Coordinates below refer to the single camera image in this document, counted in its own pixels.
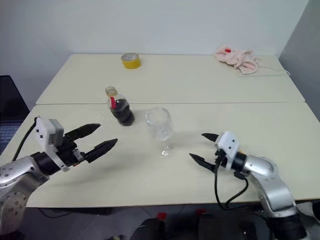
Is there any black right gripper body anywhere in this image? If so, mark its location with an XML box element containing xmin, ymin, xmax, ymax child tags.
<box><xmin>213</xmin><ymin>147</ymin><xmax>228</xmax><ymax>169</ymax></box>

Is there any cola bottle with red label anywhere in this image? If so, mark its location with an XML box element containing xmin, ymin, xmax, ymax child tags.
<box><xmin>104</xmin><ymin>85</ymin><xmax>136</xmax><ymax>127</ymax></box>

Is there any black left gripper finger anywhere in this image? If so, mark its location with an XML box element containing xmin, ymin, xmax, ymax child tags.
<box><xmin>64</xmin><ymin>122</ymin><xmax>102</xmax><ymax>142</ymax></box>
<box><xmin>83</xmin><ymin>138</ymin><xmax>119</xmax><ymax>165</ymax></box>

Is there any black laptop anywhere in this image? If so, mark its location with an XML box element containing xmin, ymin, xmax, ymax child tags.
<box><xmin>0</xmin><ymin>74</ymin><xmax>31</xmax><ymax>151</ymax></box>

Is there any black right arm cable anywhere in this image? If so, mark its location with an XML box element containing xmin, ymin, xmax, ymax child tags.
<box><xmin>212</xmin><ymin>154</ymin><xmax>250</xmax><ymax>210</ymax></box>

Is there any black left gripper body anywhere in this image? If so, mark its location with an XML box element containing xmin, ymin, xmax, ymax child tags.
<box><xmin>55</xmin><ymin>136</ymin><xmax>86</xmax><ymax>168</ymax></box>

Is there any black rounded shape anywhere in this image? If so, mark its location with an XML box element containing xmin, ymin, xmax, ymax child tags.
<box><xmin>129</xmin><ymin>217</ymin><xmax>161</xmax><ymax>240</ymax></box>
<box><xmin>196</xmin><ymin>208</ymin><xmax>219</xmax><ymax>240</ymax></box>

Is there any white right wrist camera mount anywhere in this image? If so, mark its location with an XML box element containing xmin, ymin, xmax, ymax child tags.
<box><xmin>214</xmin><ymin>131</ymin><xmax>240</xmax><ymax>171</ymax></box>

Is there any yellow tape roll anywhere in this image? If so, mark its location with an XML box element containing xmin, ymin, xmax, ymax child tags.
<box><xmin>120</xmin><ymin>52</ymin><xmax>142</xmax><ymax>70</ymax></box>

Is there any dark bottle with red cap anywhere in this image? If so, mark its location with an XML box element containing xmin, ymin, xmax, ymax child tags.
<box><xmin>149</xmin><ymin>211</ymin><xmax>168</xmax><ymax>240</ymax></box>

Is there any thin white cord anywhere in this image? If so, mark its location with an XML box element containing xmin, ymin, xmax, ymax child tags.
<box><xmin>237</xmin><ymin>64</ymin><xmax>291</xmax><ymax>78</ymax></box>

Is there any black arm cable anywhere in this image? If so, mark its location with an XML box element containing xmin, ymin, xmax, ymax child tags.
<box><xmin>11</xmin><ymin>116</ymin><xmax>41</xmax><ymax>162</ymax></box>
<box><xmin>212</xmin><ymin>154</ymin><xmax>250</xmax><ymax>210</ymax></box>

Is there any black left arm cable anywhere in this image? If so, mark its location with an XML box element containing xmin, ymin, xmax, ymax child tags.
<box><xmin>11</xmin><ymin>116</ymin><xmax>41</xmax><ymax>162</ymax></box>

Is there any pink cloth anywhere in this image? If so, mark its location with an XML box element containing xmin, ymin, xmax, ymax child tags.
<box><xmin>215</xmin><ymin>44</ymin><xmax>263</xmax><ymax>76</ymax></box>

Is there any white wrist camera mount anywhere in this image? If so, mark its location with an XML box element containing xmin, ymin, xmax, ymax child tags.
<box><xmin>214</xmin><ymin>131</ymin><xmax>240</xmax><ymax>171</ymax></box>
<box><xmin>34</xmin><ymin>116</ymin><xmax>70</xmax><ymax>173</ymax></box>

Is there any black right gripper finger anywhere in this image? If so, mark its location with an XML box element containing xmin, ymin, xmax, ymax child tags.
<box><xmin>201</xmin><ymin>132</ymin><xmax>221</xmax><ymax>145</ymax></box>
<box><xmin>188</xmin><ymin>152</ymin><xmax>217</xmax><ymax>174</ymax></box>

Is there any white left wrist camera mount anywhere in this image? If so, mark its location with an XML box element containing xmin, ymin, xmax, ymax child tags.
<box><xmin>34</xmin><ymin>116</ymin><xmax>70</xmax><ymax>173</ymax></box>

